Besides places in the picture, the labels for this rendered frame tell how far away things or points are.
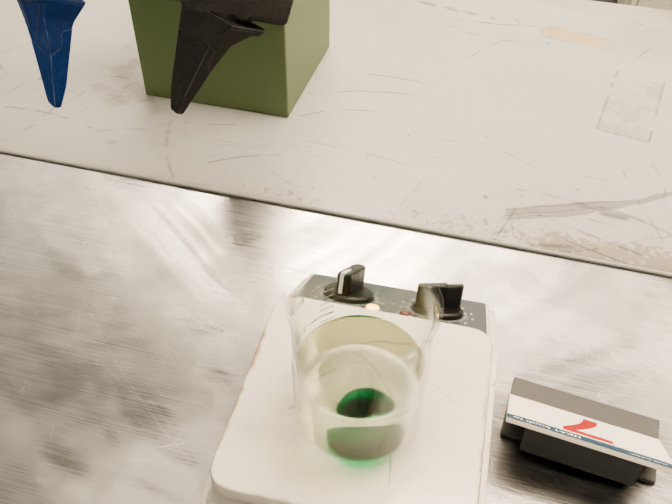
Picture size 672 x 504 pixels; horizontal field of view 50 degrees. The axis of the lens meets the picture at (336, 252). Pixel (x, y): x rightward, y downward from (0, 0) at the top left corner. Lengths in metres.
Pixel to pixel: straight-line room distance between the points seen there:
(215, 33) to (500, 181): 0.28
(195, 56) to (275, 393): 0.24
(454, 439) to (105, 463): 0.21
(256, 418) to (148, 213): 0.29
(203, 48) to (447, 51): 0.40
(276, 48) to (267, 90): 0.05
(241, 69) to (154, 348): 0.30
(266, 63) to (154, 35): 0.11
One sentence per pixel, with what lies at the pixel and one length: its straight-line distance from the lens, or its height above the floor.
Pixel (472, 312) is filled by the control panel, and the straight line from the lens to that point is 0.46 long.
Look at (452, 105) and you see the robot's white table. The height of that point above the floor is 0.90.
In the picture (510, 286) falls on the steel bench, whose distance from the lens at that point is 0.54.
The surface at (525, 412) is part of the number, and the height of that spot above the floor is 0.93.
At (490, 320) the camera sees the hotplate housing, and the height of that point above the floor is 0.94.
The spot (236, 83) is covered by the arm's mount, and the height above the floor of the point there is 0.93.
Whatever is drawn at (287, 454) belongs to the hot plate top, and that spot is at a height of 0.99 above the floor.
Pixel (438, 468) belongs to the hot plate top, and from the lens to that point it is 0.34.
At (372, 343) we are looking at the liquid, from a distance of 0.33.
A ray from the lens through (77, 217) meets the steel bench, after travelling 0.61.
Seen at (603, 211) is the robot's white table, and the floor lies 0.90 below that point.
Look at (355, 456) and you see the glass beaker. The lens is 0.32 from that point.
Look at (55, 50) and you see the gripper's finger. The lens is 0.44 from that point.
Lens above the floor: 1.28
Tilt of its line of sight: 43 degrees down
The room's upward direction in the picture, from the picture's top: 1 degrees clockwise
